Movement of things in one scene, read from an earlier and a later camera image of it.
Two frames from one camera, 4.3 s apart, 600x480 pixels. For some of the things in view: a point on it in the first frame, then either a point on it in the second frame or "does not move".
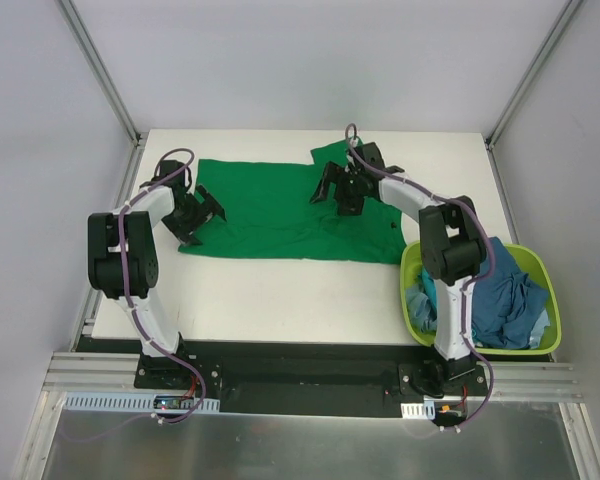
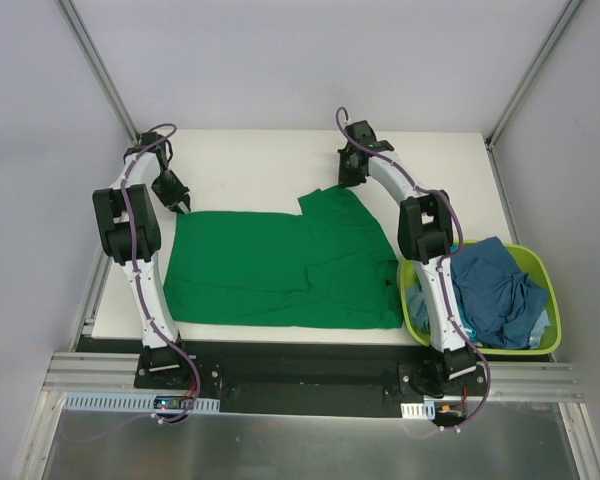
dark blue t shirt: (505, 303) does not move
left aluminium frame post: (138, 139) does not move
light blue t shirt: (419, 310) does not move
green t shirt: (269, 213) to (329, 266)
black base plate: (300, 377) does not move
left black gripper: (195, 215) to (174, 193)
